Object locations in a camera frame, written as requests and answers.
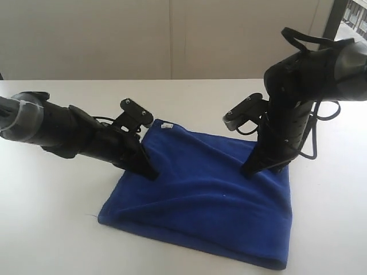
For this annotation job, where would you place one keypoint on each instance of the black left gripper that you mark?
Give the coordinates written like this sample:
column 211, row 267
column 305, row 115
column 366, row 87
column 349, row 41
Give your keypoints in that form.
column 123, row 151

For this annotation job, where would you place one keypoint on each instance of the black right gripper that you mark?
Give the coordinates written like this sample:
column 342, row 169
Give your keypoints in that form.
column 281, row 139

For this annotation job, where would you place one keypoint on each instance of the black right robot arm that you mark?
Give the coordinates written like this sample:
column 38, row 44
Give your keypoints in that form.
column 296, row 87

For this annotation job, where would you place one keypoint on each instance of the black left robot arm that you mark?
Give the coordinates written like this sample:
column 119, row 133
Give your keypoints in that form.
column 29, row 117

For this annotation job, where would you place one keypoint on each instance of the blue towel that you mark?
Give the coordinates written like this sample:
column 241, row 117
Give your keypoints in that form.
column 201, row 201

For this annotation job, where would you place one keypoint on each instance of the black window frame post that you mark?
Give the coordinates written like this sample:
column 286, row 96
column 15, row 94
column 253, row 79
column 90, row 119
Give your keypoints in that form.
column 334, row 19

